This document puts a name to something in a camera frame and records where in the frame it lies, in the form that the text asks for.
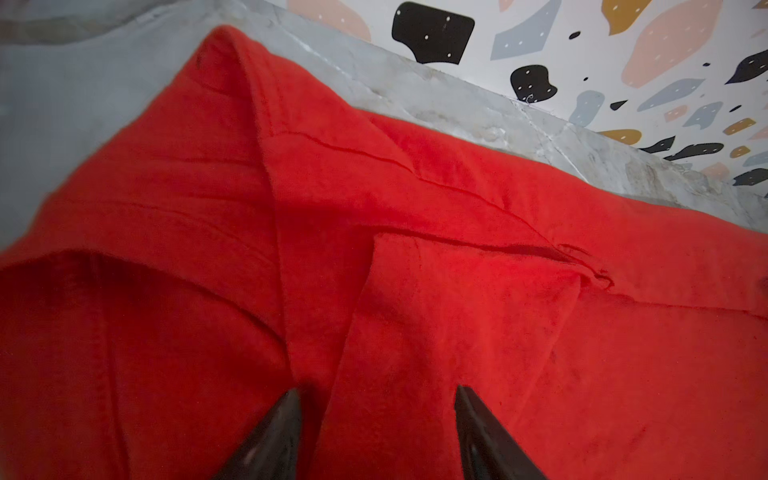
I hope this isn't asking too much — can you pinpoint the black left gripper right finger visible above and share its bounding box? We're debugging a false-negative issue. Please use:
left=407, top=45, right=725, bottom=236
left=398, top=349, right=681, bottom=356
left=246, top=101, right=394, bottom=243
left=454, top=385, right=547, bottom=480

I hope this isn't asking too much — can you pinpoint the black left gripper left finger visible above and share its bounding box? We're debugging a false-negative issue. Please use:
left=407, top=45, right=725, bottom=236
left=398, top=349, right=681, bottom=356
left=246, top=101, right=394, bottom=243
left=213, top=389, right=302, bottom=480

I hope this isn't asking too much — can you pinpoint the red t shirt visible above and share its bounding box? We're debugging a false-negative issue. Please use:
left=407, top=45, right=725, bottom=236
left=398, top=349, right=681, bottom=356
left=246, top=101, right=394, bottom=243
left=1, top=26, right=767, bottom=479

